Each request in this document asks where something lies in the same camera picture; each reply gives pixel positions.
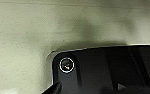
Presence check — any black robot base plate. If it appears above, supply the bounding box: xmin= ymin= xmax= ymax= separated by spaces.
xmin=50 ymin=45 xmax=150 ymax=94

